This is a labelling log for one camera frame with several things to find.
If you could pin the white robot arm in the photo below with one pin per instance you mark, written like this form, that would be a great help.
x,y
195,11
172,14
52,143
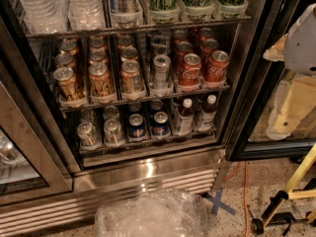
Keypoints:
x,y
297,48

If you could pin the blue cola can right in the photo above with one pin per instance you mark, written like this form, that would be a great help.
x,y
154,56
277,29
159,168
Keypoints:
x,y
160,124

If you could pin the blue cola can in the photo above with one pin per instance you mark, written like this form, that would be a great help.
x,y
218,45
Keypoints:
x,y
160,124
136,128

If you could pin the blue cola can left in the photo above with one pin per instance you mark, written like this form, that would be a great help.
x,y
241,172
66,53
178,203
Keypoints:
x,y
136,128

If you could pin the orange can front right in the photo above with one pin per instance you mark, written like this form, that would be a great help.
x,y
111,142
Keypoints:
x,y
131,78

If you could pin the orange can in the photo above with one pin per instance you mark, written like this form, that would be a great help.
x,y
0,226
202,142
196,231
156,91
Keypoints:
x,y
101,80
131,78
68,84

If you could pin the slim silver can front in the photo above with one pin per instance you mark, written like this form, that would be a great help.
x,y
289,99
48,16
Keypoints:
x,y
162,65

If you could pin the red cola can front left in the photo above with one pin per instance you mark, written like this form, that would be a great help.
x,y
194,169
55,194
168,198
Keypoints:
x,y
189,71

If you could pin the red cola can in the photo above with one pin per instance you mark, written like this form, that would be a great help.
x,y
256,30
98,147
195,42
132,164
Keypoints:
x,y
207,47
216,66
181,49
189,71

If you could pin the green silver can front right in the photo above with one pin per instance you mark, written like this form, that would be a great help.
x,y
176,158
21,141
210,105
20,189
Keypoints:
x,y
113,133

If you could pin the green silver can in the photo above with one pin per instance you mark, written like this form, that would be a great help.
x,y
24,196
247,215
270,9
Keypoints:
x,y
87,134
113,133

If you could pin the orange can front middle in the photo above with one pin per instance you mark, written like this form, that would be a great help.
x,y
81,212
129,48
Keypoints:
x,y
101,80

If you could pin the orange can second row right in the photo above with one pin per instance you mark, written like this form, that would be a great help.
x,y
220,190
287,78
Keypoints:
x,y
129,53

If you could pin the orange can second row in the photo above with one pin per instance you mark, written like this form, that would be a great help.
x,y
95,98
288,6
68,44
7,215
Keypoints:
x,y
64,60
129,53
98,56

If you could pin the red cola can front right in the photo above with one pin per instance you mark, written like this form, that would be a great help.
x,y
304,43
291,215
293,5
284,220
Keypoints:
x,y
216,66

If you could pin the green silver can front left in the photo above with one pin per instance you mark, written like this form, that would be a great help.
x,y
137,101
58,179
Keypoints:
x,y
87,134

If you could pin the orange can second row middle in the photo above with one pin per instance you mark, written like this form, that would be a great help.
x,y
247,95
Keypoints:
x,y
98,56

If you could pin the orange can front left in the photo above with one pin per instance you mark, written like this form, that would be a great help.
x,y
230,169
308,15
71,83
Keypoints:
x,y
68,84

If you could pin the orange can second row left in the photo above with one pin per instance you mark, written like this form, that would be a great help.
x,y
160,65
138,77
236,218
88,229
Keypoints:
x,y
64,60

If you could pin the open glass fridge door right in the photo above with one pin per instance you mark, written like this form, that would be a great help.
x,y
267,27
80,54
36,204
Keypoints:
x,y
273,110

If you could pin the glass fridge door left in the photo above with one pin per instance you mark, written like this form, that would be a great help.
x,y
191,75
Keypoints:
x,y
29,165

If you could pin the white cap bottle left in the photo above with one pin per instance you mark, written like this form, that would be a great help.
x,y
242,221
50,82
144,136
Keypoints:
x,y
184,117

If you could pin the white cap bottle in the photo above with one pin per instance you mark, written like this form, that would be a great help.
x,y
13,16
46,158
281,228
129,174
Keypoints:
x,y
205,114
184,117

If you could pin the white cap bottle right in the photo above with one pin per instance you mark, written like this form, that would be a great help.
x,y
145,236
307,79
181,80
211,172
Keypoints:
x,y
205,114

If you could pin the crumpled clear plastic wrap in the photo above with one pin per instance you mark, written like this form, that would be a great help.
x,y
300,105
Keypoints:
x,y
167,213

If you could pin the blue tape cross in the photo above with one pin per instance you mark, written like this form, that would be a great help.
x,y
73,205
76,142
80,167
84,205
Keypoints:
x,y
217,203

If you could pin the clear water bottle right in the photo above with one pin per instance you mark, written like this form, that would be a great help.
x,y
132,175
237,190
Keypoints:
x,y
86,15

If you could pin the clear water bottle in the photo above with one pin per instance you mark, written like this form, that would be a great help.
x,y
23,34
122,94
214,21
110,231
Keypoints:
x,y
45,16
86,15

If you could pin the clear water bottle left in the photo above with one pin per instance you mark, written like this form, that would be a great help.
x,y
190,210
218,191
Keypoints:
x,y
45,16

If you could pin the middle wire shelf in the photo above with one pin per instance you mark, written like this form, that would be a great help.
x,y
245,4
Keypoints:
x,y
119,98

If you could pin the wire shelf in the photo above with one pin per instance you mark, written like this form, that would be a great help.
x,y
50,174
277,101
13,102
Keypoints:
x,y
139,29
119,98

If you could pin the top wire shelf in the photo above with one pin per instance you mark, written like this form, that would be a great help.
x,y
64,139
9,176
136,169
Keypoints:
x,y
139,29

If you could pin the yellow black cart frame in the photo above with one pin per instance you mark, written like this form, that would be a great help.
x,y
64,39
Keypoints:
x,y
271,216

